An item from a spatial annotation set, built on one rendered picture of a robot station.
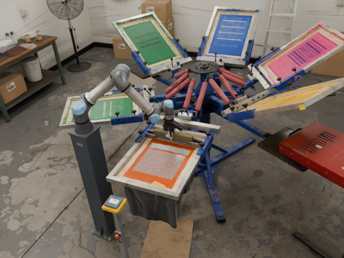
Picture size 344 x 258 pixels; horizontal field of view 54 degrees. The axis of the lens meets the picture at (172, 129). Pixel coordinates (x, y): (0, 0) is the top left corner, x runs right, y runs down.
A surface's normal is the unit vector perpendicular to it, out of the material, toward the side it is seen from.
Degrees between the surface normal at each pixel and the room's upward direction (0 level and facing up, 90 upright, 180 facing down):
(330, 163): 0
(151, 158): 0
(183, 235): 2
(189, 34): 90
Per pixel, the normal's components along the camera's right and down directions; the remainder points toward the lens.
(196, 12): -0.39, 0.53
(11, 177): -0.06, -0.83
